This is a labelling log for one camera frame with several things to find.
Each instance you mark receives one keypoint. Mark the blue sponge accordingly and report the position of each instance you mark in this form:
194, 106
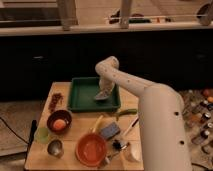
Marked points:
110, 131

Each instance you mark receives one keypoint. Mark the light green cup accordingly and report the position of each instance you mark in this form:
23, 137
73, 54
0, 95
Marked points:
41, 135

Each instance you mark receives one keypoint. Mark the orange egg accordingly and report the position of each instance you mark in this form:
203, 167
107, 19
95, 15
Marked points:
59, 124

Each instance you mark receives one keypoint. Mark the white cup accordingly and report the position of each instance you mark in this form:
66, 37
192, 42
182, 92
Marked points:
135, 153

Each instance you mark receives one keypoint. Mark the metal spoon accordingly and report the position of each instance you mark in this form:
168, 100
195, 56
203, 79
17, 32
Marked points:
109, 158

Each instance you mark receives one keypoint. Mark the metal cup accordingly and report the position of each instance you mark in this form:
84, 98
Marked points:
55, 148

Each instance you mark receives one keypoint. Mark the green handled tool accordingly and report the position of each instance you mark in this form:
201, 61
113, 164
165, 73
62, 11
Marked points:
123, 112

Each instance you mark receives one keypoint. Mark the orange frying pan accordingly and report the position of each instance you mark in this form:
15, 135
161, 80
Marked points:
91, 147

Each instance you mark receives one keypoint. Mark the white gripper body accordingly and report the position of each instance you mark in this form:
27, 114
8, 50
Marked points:
106, 85

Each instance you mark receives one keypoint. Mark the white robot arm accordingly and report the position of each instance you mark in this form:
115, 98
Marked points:
163, 138

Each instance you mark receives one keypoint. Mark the grey towel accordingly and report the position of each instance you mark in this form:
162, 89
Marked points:
102, 95

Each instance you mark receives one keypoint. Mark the dark brown bowl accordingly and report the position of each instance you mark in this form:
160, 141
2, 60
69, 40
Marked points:
59, 114

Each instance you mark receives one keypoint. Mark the green plastic tray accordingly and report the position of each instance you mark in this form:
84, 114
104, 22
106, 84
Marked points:
82, 93

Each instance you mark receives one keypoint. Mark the red dried chili pile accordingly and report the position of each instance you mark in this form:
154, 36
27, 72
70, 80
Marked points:
56, 97

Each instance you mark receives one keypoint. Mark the black clip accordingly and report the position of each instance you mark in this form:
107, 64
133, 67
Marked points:
118, 145

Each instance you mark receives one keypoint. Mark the black white brush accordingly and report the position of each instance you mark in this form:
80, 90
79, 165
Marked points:
130, 127

